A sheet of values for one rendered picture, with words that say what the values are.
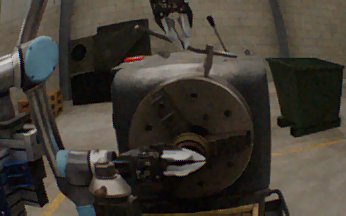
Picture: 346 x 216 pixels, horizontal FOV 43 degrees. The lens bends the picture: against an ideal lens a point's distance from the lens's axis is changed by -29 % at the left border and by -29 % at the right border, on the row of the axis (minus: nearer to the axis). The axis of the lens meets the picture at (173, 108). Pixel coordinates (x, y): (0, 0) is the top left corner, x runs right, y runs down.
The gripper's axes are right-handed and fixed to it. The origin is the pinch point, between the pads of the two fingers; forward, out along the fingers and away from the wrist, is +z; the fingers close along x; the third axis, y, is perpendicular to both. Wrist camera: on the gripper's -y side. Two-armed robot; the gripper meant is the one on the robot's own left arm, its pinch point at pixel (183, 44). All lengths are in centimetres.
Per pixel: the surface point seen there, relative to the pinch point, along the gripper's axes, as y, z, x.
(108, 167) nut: 46.2, 13.9, -10.7
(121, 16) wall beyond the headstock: -996, -74, -231
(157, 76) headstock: -26.7, 7.6, -12.4
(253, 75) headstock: -25.9, 13.3, 13.7
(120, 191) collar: 47, 18, -10
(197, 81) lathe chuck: -9.9, 9.9, -0.5
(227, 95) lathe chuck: -9.9, 14.8, 5.7
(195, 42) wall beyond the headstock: -1000, 29, -100
